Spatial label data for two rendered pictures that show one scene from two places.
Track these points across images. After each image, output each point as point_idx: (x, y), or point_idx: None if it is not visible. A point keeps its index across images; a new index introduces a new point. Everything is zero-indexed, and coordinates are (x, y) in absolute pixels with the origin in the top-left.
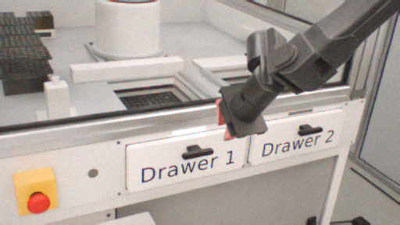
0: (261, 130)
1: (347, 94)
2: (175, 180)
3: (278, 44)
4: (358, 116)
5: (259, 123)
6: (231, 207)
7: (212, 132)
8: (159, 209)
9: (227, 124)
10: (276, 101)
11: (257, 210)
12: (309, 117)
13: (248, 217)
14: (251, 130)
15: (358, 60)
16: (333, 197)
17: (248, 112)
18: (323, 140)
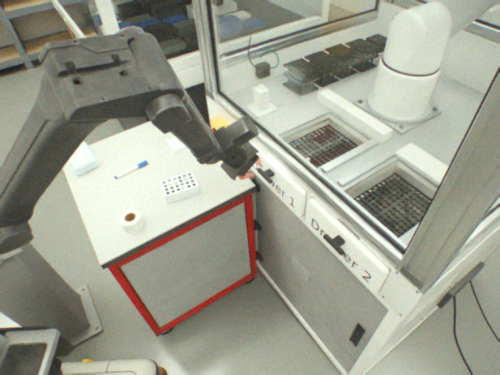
0: (230, 175)
1: (398, 265)
2: (266, 182)
3: (226, 128)
4: (410, 300)
5: (233, 172)
6: (305, 241)
7: (285, 174)
8: (269, 194)
9: None
10: (327, 198)
11: (320, 265)
12: (348, 238)
13: (315, 262)
14: (226, 170)
15: (414, 244)
16: (380, 337)
17: None
18: (361, 273)
